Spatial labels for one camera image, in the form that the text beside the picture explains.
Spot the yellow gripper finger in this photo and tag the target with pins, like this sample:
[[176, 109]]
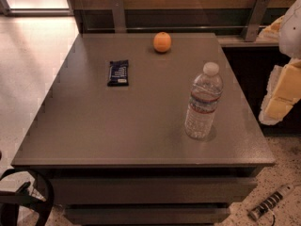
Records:
[[283, 92], [272, 31]]

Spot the clear plastic water bottle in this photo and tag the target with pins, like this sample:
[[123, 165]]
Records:
[[205, 94]]

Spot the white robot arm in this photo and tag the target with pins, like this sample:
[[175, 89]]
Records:
[[289, 38]]

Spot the orange fruit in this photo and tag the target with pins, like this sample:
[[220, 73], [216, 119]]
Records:
[[162, 42]]

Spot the dark blue snack bar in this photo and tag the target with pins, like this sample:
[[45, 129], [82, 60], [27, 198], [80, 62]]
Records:
[[118, 73]]

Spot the grey drawer cabinet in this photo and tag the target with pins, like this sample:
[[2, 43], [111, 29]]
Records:
[[121, 156]]

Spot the right metal wall bracket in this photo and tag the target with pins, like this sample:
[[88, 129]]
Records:
[[251, 30]]

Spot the metal wall bracket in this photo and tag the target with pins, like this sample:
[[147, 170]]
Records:
[[118, 12], [251, 30]]

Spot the left metal wall bracket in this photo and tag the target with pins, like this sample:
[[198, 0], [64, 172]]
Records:
[[118, 12]]

